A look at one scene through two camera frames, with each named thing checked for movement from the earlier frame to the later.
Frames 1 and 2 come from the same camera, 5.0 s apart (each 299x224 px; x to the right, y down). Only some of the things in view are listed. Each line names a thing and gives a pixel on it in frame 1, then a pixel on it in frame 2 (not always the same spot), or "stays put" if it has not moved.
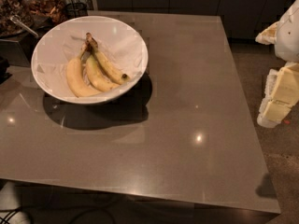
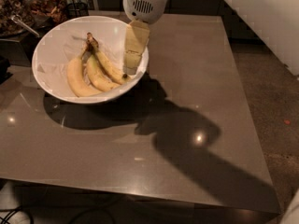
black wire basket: (76, 9) stays put
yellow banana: (97, 79) stays put
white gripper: (289, 35) to (145, 6)
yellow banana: (107, 71) stays put
